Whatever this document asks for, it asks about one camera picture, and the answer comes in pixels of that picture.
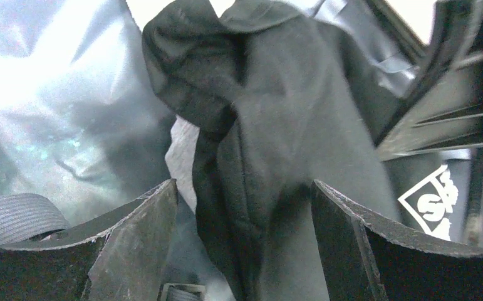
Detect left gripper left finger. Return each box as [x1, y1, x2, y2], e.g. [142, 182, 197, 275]
[0, 179, 178, 300]

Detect yellow Pikachu suitcase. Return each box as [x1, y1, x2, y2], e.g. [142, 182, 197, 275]
[0, 0, 483, 301]

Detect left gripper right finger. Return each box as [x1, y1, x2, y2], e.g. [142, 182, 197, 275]
[311, 180, 483, 300]

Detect white folded garment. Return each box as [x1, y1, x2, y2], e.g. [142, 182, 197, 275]
[165, 116, 199, 213]

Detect black garment with label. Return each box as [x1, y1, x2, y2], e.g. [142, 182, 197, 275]
[141, 0, 474, 301]

